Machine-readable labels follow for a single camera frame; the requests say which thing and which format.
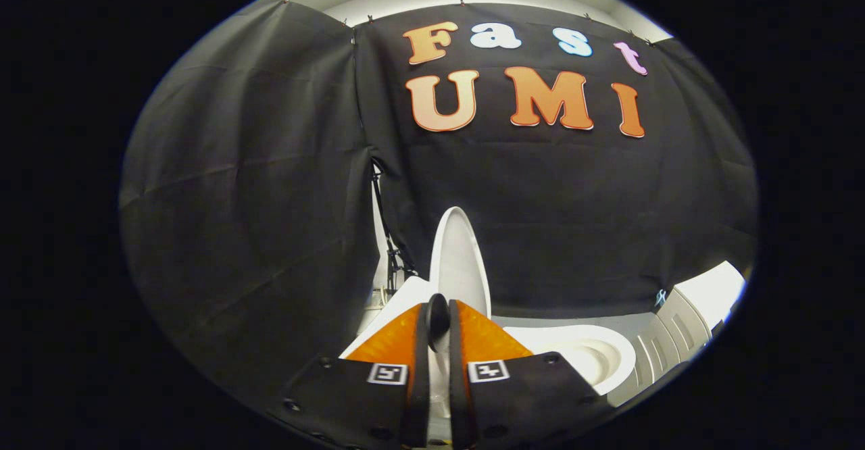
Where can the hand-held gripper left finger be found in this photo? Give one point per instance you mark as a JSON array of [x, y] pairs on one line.
[[419, 382]]

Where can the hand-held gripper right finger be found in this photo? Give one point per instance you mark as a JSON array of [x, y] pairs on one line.
[[459, 382]]

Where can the white toilet lid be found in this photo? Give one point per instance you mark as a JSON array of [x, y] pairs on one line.
[[463, 261]]

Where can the white toilet tank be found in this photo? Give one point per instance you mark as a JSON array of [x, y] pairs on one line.
[[399, 301]]

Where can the white toilet bowl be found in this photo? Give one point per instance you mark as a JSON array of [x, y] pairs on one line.
[[588, 355]]

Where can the black stand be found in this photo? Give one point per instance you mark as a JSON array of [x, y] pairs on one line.
[[392, 240]]

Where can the black backdrop cloth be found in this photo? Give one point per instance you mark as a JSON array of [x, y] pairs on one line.
[[540, 200]]

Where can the white drawer cabinet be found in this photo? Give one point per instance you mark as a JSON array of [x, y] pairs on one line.
[[682, 328]]

